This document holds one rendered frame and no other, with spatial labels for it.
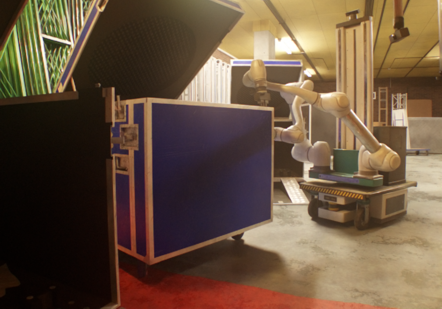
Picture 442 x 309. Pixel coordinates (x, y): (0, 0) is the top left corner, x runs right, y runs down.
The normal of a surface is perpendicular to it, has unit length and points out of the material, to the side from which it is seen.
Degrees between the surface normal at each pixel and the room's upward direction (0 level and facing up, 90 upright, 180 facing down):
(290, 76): 143
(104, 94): 90
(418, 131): 89
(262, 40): 90
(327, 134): 90
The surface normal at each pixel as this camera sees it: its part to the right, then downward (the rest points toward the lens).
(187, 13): 0.45, 0.81
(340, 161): -0.82, 0.03
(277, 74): 0.00, 0.83
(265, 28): -0.38, 0.04
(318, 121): 0.14, 0.04
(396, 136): 0.58, 0.04
